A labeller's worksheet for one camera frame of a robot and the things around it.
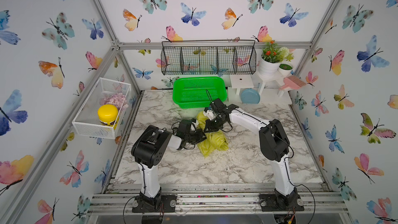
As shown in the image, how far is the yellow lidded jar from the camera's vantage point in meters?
0.64

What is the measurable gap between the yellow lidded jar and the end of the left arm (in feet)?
0.90

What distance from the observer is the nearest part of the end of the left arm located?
2.64 ft
